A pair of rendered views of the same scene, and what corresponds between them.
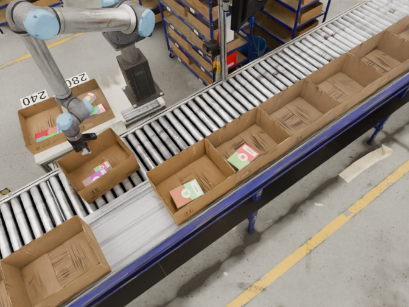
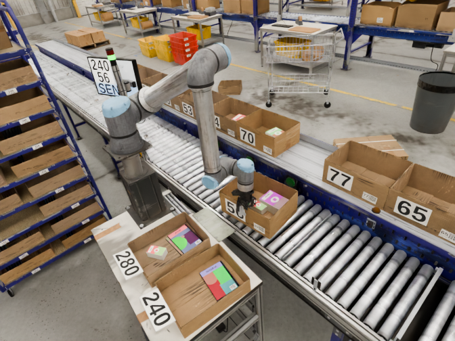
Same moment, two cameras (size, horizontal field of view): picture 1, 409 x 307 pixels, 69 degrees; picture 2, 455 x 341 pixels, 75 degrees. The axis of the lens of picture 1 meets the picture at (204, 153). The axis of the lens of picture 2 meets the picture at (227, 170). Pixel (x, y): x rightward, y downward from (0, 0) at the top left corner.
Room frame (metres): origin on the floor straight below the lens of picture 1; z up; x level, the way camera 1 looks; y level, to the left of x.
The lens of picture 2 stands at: (1.44, 1.99, 2.12)
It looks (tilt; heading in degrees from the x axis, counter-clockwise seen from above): 37 degrees down; 261
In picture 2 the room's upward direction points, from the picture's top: 7 degrees counter-clockwise
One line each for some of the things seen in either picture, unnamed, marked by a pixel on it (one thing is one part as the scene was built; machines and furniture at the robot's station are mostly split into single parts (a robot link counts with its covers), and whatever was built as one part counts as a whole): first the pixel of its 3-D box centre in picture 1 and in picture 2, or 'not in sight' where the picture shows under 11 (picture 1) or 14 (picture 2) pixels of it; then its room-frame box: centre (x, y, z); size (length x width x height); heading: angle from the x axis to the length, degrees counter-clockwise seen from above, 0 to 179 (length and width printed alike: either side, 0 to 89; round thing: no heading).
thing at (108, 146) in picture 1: (99, 164); (258, 201); (1.07, 0.67, 0.83); 0.39 x 0.29 x 0.17; 124
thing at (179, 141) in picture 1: (178, 139); (213, 175); (1.27, 0.17, 0.72); 0.52 x 0.05 x 0.05; 29
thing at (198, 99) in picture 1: (215, 117); (189, 160); (1.43, -0.11, 0.72); 0.52 x 0.05 x 0.05; 29
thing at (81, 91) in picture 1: (87, 105); (169, 246); (1.65, 0.83, 0.80); 0.38 x 0.28 x 0.10; 24
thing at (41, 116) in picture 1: (44, 124); (202, 285); (1.50, 1.13, 0.80); 0.38 x 0.28 x 0.10; 22
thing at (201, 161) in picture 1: (192, 180); (267, 131); (0.80, 0.09, 0.96); 0.39 x 0.29 x 0.17; 119
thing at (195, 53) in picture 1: (214, 54); (71, 208); (2.55, -0.23, 0.39); 0.40 x 0.30 x 0.10; 29
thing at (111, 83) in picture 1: (92, 107); (166, 254); (1.68, 0.83, 0.74); 1.00 x 0.58 x 0.03; 115
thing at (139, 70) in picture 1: (137, 75); (143, 191); (1.76, 0.42, 0.91); 0.26 x 0.26 x 0.33; 25
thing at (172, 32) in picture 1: (189, 32); (11, 239); (2.98, 0.00, 0.39); 0.40 x 0.30 x 0.10; 29
